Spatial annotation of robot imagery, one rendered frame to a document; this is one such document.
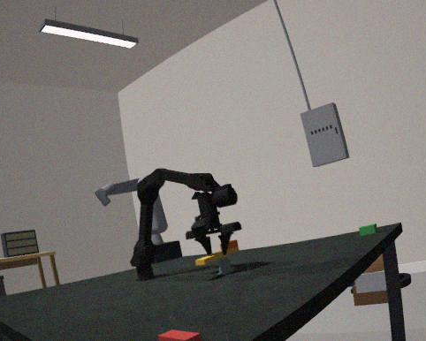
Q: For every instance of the green rectangular block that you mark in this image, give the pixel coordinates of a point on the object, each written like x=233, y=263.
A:
x=368, y=229

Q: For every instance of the red block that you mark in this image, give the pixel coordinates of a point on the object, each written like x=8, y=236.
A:
x=176, y=335

